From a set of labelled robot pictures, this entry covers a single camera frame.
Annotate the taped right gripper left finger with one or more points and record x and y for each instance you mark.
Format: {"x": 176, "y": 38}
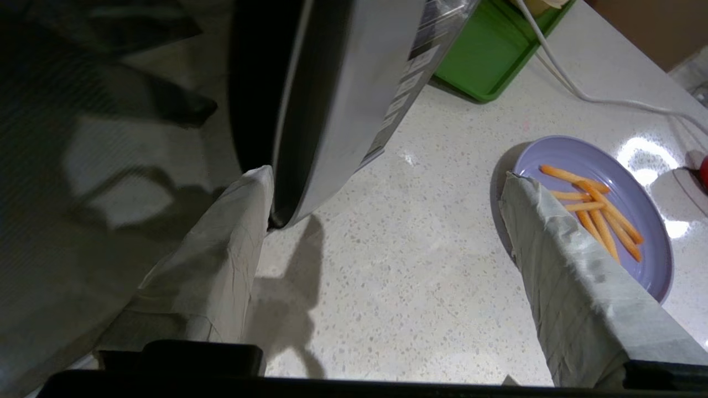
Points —
{"x": 215, "y": 265}

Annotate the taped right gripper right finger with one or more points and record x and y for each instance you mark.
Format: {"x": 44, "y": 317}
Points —
{"x": 575, "y": 298}

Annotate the lilac round plate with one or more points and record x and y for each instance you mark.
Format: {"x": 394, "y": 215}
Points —
{"x": 636, "y": 188}

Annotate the microwave door with dark glass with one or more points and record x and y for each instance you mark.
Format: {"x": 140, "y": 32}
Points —
{"x": 343, "y": 99}

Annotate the orange fry stick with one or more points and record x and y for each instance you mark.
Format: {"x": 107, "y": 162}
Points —
{"x": 625, "y": 237}
{"x": 617, "y": 215}
{"x": 583, "y": 207}
{"x": 569, "y": 195}
{"x": 605, "y": 235}
{"x": 569, "y": 177}

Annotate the red round object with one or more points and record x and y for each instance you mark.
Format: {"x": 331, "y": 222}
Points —
{"x": 704, "y": 171}

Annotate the green plastic tray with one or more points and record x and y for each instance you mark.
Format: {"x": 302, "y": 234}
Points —
{"x": 487, "y": 55}

